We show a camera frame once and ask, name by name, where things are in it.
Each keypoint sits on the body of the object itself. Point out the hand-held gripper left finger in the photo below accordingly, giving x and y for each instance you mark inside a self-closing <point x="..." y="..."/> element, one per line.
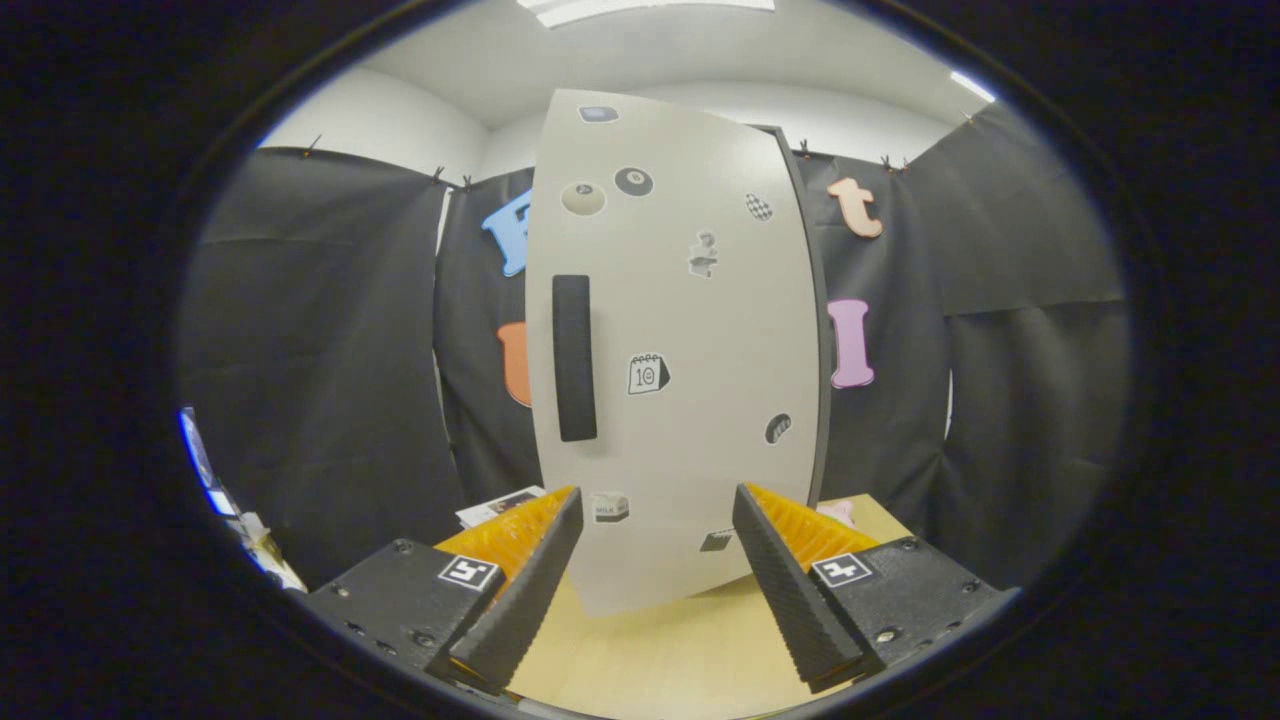
<point x="525" y="600"/>

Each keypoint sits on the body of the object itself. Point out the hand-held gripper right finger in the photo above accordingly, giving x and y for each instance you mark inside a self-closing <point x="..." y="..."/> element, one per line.
<point x="790" y="600"/>

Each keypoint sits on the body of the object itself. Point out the light grey shoe cabinet door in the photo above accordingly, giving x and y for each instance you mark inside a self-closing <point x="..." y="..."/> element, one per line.
<point x="700" y="450"/>

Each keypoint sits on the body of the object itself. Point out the dark grey shoe cabinet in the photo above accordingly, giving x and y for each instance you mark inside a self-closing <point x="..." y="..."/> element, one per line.
<point x="825" y="380"/>

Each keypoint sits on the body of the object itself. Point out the white cover book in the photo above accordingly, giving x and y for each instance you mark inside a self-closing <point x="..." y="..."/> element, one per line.
<point x="495" y="508"/>

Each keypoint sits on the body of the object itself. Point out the green pink plush toy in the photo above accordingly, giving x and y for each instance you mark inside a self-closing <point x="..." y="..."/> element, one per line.
<point x="838" y="512"/>

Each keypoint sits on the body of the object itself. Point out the white crumpled clutter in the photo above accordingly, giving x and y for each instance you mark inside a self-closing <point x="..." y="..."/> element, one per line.
<point x="268" y="555"/>

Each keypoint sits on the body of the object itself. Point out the black backdrop cloth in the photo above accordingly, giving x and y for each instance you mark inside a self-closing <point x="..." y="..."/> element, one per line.
<point x="320" y="350"/>

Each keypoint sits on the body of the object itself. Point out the small ceiling light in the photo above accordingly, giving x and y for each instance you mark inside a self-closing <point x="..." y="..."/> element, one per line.
<point x="972" y="86"/>

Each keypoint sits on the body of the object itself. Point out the long ceiling light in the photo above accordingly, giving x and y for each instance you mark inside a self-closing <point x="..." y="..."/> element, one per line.
<point x="640" y="8"/>

